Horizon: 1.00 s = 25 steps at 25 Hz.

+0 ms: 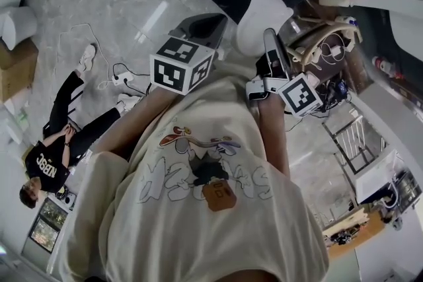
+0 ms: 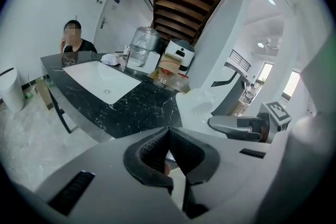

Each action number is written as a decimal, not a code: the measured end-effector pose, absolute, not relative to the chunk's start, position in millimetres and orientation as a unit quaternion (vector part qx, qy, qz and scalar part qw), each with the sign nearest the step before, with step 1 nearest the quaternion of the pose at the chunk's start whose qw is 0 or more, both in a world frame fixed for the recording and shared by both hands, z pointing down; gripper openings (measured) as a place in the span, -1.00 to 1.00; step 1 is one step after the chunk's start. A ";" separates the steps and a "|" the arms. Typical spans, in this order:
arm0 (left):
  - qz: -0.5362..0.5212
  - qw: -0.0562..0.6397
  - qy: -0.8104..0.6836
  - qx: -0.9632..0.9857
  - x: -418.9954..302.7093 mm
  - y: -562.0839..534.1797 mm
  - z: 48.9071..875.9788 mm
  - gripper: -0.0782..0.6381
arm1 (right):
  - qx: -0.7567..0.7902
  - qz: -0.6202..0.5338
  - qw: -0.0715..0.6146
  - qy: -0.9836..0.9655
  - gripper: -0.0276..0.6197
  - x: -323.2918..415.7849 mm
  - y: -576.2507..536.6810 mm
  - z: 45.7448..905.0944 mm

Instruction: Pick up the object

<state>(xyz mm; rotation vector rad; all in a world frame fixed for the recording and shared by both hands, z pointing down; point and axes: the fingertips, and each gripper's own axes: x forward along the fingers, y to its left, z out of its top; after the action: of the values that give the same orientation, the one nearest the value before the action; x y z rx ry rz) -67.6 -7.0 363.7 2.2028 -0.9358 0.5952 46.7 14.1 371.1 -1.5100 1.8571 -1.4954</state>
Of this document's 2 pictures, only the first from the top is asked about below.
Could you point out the wooden board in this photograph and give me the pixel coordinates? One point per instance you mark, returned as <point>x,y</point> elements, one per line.
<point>360,224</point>

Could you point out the beige curved tubes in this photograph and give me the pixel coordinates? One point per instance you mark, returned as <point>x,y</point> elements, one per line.
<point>317,43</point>

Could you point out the red and white can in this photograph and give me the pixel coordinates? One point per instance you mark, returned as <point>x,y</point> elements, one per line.
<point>387,66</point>

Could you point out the white charger plug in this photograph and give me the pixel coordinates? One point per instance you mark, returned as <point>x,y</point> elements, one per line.
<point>337,52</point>

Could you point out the person's right forearm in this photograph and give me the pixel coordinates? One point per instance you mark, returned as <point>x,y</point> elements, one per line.
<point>273,128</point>

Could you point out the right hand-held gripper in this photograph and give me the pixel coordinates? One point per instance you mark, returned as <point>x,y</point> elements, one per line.
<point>299,95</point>

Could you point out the white bear-shaped stool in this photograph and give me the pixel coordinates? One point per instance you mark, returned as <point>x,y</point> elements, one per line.
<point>259,23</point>

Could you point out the white round stool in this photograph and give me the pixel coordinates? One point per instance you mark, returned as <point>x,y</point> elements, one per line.
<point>16,26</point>

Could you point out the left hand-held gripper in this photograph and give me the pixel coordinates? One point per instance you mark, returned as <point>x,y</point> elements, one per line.
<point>172,71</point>

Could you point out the computer monitor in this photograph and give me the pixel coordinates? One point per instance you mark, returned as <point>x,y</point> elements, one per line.
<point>46,224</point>

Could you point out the white rectangular box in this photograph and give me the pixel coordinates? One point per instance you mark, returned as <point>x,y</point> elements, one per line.
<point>380,178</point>

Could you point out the brown cardboard box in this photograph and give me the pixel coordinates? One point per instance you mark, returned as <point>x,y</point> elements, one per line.
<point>16,72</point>

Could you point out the white power strip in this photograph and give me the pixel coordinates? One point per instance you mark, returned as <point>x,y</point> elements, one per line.
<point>123,78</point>

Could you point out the person's cream printed t-shirt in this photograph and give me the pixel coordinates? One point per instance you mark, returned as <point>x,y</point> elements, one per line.
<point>205,208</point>

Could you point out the metal frame rack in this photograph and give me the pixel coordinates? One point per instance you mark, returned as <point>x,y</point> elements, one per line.
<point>357,142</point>

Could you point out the person's left forearm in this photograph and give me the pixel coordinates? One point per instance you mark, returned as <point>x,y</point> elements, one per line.
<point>145,115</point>

